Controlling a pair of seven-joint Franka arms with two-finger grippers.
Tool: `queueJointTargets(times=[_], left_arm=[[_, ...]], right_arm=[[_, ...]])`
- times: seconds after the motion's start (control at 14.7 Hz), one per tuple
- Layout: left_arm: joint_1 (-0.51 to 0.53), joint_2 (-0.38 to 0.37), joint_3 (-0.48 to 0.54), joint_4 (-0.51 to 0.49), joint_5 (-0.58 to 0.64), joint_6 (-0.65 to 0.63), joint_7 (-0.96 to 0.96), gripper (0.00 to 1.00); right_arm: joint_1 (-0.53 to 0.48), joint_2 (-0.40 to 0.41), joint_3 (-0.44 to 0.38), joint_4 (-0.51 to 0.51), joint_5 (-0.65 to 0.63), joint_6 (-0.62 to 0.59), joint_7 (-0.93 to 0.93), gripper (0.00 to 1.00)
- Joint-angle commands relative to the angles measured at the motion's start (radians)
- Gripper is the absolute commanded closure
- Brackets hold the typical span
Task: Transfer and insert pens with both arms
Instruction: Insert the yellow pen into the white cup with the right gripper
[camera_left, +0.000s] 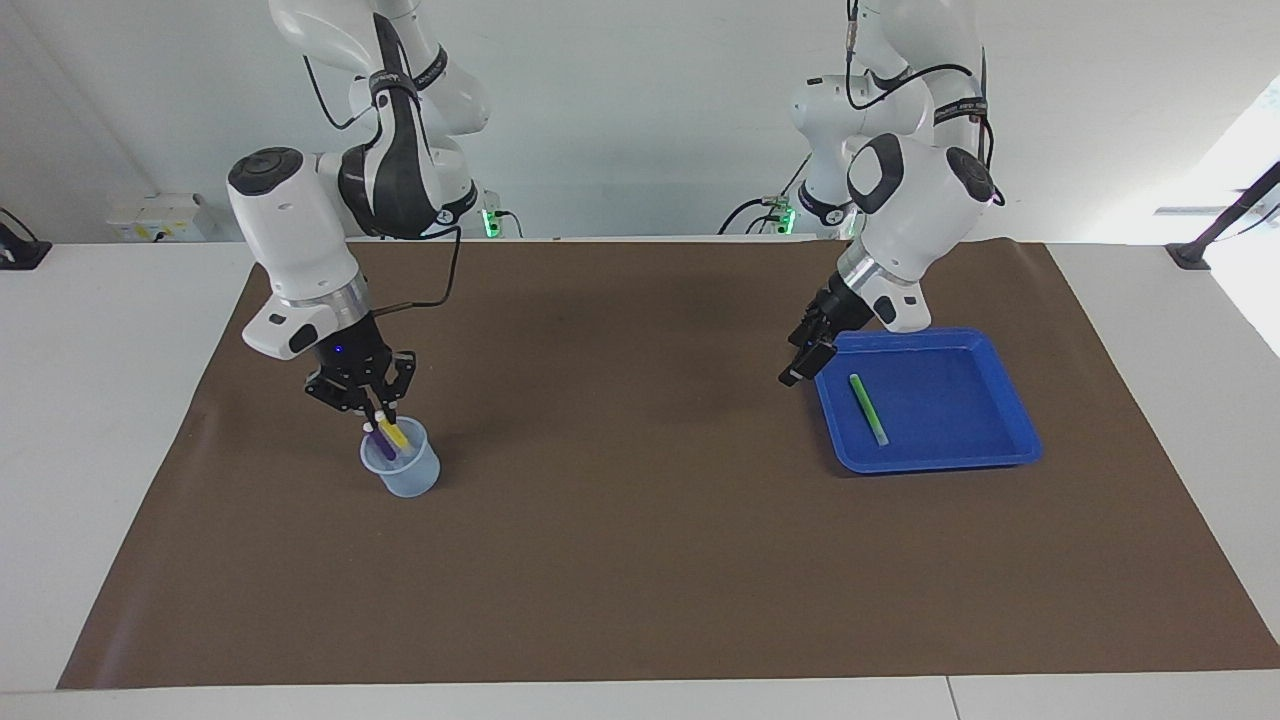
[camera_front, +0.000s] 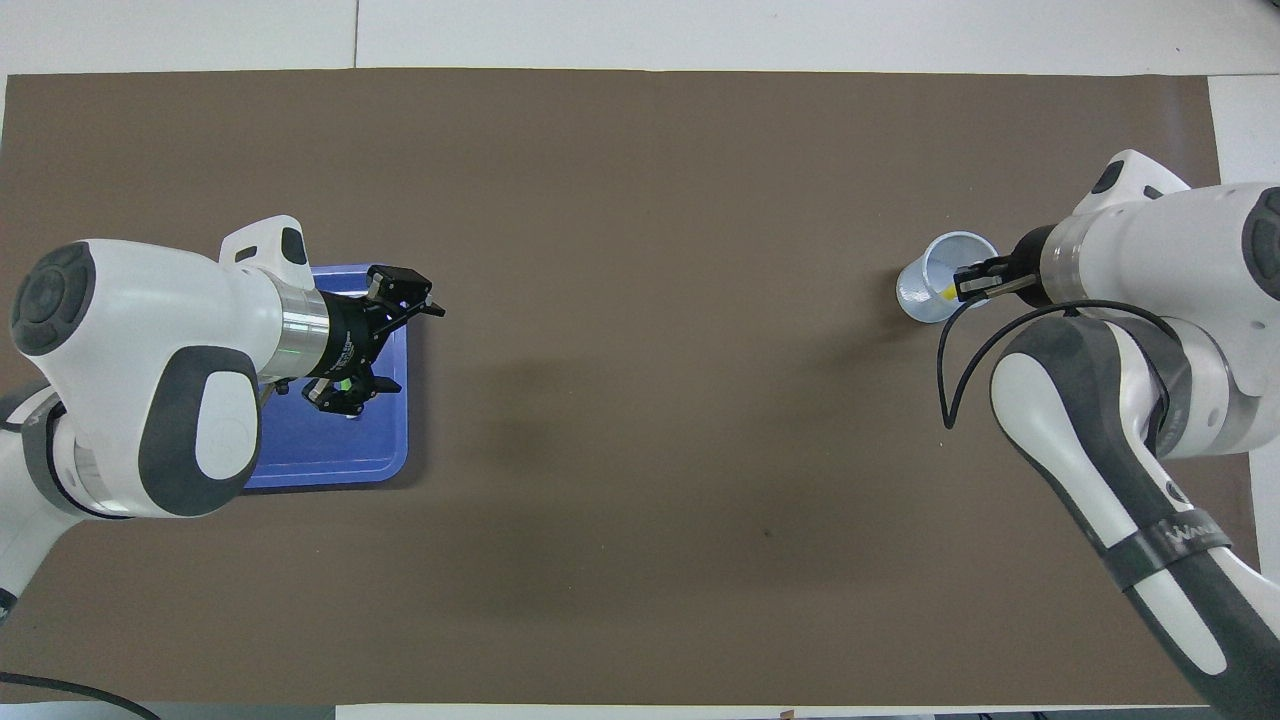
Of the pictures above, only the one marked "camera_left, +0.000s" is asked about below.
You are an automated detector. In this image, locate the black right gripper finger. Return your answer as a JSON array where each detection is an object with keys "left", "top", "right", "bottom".
[
  {"left": 304, "top": 368, "right": 376, "bottom": 434},
  {"left": 376, "top": 350, "right": 417, "bottom": 428}
]

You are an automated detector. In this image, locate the green marker pen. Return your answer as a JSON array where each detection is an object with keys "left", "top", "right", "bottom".
[{"left": 849, "top": 373, "right": 890, "bottom": 447}]

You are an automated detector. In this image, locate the translucent plastic cup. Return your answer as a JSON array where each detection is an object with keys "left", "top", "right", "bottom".
[{"left": 360, "top": 417, "right": 442, "bottom": 498}]

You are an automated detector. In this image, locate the blue plastic tray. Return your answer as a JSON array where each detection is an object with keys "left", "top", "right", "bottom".
[{"left": 813, "top": 328, "right": 1044, "bottom": 474}]

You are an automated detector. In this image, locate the brown table mat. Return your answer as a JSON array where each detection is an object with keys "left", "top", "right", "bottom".
[{"left": 57, "top": 240, "right": 1280, "bottom": 691}]

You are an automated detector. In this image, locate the black angled table stand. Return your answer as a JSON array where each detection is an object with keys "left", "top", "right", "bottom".
[{"left": 1165, "top": 160, "right": 1280, "bottom": 271}]

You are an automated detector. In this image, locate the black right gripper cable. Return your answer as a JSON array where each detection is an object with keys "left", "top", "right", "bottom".
[{"left": 303, "top": 55, "right": 463, "bottom": 316}]

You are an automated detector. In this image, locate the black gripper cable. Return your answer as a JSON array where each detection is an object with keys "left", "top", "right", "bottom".
[
  {"left": 303, "top": 55, "right": 463, "bottom": 316},
  {"left": 844, "top": 0, "right": 993, "bottom": 173}
]

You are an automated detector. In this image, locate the black left base cable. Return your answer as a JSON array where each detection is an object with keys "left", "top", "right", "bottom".
[{"left": 718, "top": 150, "right": 813, "bottom": 237}]

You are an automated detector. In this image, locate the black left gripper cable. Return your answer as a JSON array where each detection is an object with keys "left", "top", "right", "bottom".
[{"left": 844, "top": 0, "right": 993, "bottom": 173}]

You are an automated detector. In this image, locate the white wall power box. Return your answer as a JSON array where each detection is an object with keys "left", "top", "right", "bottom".
[{"left": 108, "top": 193, "right": 213, "bottom": 243}]

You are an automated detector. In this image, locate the small black table mount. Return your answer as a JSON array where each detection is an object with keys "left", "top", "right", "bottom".
[{"left": 0, "top": 208, "right": 53, "bottom": 271}]

